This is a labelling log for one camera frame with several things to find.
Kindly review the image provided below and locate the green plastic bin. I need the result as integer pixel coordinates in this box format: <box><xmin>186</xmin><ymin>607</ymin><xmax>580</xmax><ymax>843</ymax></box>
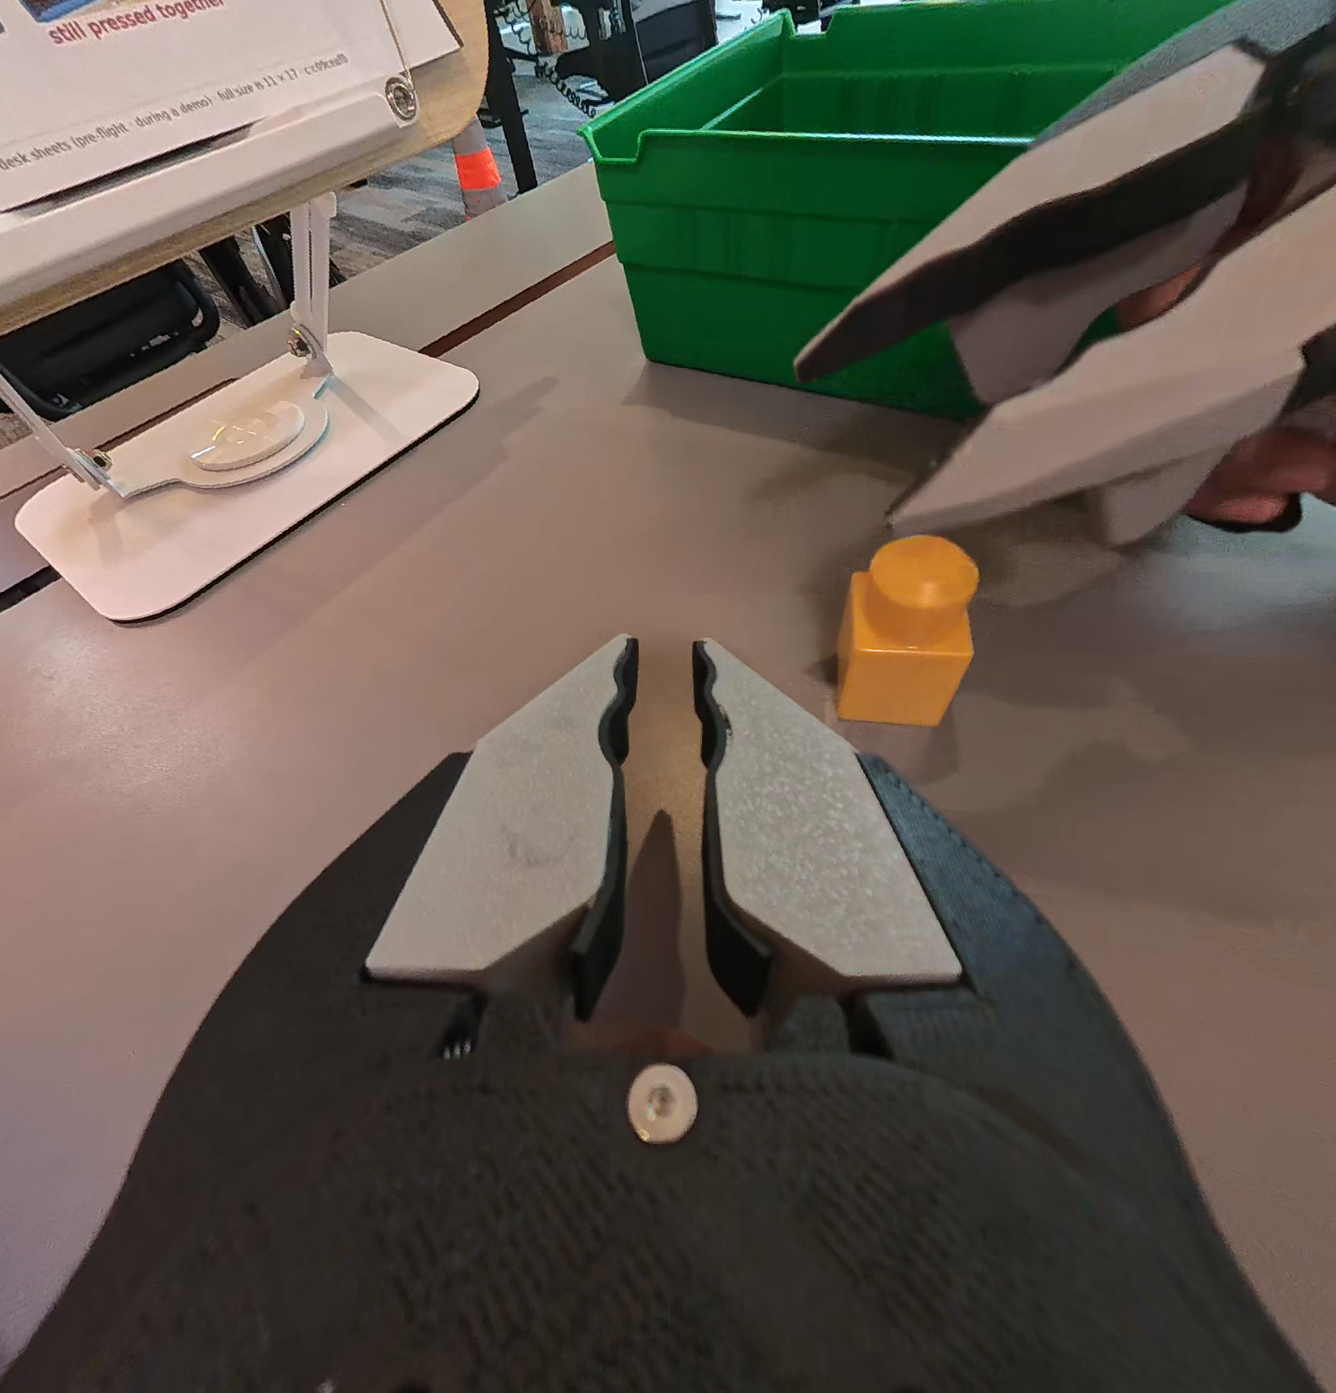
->
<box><xmin>580</xmin><ymin>0</ymin><xmax>1278</xmax><ymax>422</ymax></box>

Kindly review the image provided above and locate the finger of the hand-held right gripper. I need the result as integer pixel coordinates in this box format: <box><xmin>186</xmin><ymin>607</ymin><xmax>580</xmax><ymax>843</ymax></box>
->
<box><xmin>792</xmin><ymin>41</ymin><xmax>1282</xmax><ymax>409</ymax></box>
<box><xmin>888</xmin><ymin>182</ymin><xmax>1336</xmax><ymax>548</ymax></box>

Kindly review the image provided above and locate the orange traffic cone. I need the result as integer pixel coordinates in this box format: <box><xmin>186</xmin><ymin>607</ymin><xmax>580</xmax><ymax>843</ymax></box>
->
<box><xmin>453</xmin><ymin>120</ymin><xmax>507</xmax><ymax>202</ymax></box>

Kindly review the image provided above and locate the yellow mega block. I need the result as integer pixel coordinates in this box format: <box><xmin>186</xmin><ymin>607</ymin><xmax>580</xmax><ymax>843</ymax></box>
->
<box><xmin>835</xmin><ymin>537</ymin><xmax>979</xmax><ymax>729</ymax></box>

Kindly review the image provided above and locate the wooden document stand white base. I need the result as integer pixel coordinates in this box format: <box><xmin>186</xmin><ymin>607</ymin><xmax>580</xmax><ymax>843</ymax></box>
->
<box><xmin>0</xmin><ymin>0</ymin><xmax>490</xmax><ymax>627</ymax></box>

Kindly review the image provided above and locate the person's right hand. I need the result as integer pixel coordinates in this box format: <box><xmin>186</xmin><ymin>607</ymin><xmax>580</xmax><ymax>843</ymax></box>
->
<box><xmin>1186</xmin><ymin>419</ymin><xmax>1336</xmax><ymax>530</ymax></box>

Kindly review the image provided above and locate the laminated instruction sheet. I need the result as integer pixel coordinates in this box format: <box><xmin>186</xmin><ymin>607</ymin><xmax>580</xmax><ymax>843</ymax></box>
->
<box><xmin>0</xmin><ymin>0</ymin><xmax>462</xmax><ymax>220</ymax></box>

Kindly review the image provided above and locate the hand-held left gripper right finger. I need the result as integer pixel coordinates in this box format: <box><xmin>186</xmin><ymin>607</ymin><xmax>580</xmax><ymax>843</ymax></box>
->
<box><xmin>692</xmin><ymin>636</ymin><xmax>967</xmax><ymax>1020</ymax></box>

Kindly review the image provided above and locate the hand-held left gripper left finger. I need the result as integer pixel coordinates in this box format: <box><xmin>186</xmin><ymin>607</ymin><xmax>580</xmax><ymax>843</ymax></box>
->
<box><xmin>363</xmin><ymin>635</ymin><xmax>641</xmax><ymax>1023</ymax></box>

